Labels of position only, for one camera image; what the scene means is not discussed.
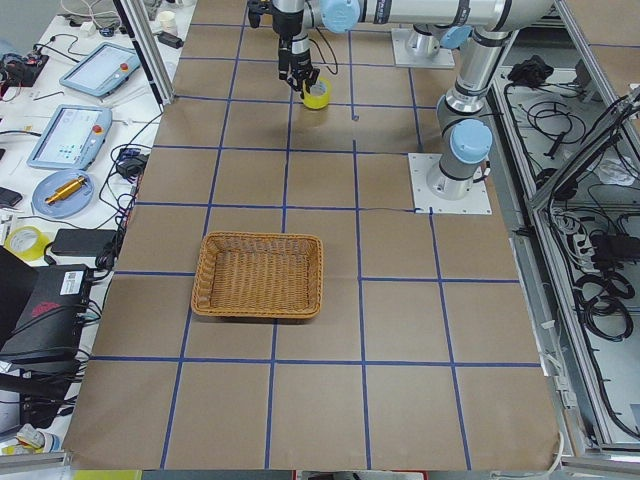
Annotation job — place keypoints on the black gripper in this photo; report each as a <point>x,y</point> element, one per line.
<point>295,61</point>
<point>288,23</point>

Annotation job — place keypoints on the yellow tape roll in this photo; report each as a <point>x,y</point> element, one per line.
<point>319,96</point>
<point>27,243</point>

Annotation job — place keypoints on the yellow tape roll on desk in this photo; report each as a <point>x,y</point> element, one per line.
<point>27,243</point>

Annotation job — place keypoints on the white paper cup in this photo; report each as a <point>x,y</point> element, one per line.
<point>167,22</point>

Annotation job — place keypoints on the upper teach pendant tablet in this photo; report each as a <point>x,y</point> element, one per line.
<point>102,71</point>

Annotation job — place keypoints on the teach pendant tablet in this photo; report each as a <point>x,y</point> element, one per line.
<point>102,71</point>
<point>72,139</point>

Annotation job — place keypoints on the brown wicker basket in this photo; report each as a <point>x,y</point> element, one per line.
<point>260,275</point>

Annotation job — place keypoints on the lower teach pendant tablet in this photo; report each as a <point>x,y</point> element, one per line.
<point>72,139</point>

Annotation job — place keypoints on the blue plate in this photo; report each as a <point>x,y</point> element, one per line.
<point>66,208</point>

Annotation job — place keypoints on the brass cylinder tool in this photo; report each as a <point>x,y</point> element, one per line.
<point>66,190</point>

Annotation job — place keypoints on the black power adapter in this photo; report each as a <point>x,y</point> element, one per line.
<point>82,242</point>

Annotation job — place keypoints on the black computer box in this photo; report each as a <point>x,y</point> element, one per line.
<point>40,310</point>

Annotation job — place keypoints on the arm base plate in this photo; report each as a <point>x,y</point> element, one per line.
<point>416,50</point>
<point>435,193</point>

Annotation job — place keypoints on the aluminium frame post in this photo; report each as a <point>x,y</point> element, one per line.
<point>134,16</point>

